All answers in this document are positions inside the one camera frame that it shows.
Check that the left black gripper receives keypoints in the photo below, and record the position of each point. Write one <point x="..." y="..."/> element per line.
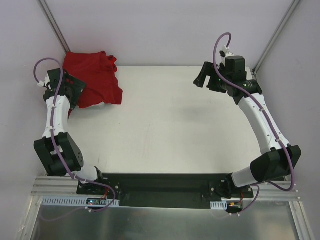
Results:
<point x="75" y="89"/>

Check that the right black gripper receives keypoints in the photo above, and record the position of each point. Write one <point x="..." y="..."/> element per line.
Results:
<point x="213" y="80"/>

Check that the dark red t shirt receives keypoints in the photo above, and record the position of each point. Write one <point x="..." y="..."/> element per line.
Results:
<point x="98" y="71"/>

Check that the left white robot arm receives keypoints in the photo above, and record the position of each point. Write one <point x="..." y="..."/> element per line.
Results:
<point x="57" y="151"/>

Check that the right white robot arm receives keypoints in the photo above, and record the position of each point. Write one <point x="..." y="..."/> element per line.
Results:
<point x="278" y="157"/>

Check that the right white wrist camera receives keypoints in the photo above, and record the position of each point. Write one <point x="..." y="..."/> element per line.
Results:
<point x="225" y="52"/>

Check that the aluminium rail frame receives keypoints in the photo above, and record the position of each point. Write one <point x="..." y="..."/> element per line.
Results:
<point x="66" y="187"/>

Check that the left grey cable duct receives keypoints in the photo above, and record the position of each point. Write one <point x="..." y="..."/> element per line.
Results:
<point x="79" y="202"/>

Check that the grey cable duct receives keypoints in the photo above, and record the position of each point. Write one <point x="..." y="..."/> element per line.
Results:
<point x="79" y="202"/>
<point x="219" y="205"/>

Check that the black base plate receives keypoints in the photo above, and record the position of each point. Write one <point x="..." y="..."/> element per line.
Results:
<point x="157" y="190"/>

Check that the right grey cable duct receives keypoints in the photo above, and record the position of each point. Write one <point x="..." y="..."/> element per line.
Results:
<point x="219" y="205"/>

